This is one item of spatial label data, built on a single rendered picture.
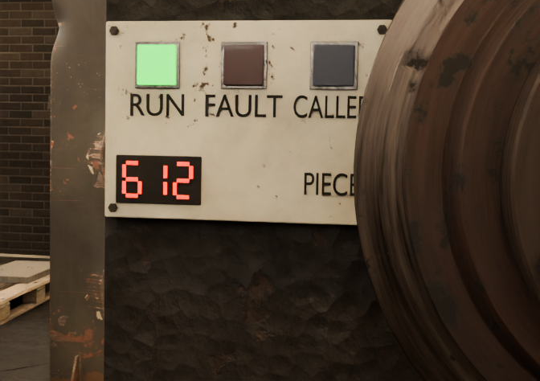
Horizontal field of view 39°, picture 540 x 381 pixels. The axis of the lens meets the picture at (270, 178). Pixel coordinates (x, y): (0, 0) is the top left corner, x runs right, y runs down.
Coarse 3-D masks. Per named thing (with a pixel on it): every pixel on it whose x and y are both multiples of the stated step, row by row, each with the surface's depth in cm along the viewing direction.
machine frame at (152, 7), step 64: (128, 0) 72; (192, 0) 71; (256, 0) 70; (320, 0) 70; (384, 0) 69; (128, 256) 73; (192, 256) 72; (256, 256) 72; (320, 256) 71; (128, 320) 74; (192, 320) 73; (256, 320) 72; (320, 320) 71; (384, 320) 70
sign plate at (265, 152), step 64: (128, 64) 70; (192, 64) 70; (128, 128) 71; (192, 128) 70; (256, 128) 69; (320, 128) 68; (128, 192) 71; (192, 192) 70; (256, 192) 69; (320, 192) 68
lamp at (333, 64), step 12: (324, 48) 67; (336, 48) 67; (348, 48) 67; (324, 60) 67; (336, 60) 67; (348, 60) 67; (324, 72) 67; (336, 72) 67; (348, 72) 67; (324, 84) 67; (336, 84) 67; (348, 84) 67
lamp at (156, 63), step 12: (144, 48) 70; (156, 48) 69; (168, 48) 69; (144, 60) 70; (156, 60) 70; (168, 60) 69; (144, 72) 70; (156, 72) 70; (168, 72) 69; (144, 84) 70; (156, 84) 70; (168, 84) 70
